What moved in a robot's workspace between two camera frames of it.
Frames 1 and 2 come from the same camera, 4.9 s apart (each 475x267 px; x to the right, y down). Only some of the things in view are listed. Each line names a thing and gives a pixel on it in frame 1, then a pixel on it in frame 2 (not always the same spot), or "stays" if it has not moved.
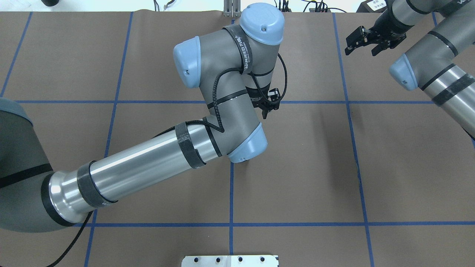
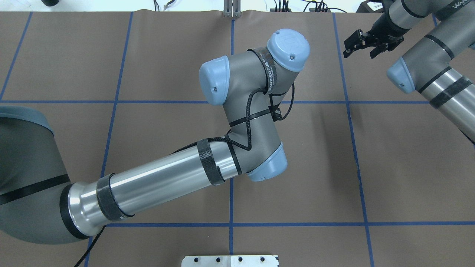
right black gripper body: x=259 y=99 -> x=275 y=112
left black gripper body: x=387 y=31 stays
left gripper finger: x=357 y=38 stays
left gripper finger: x=385 y=45 stays
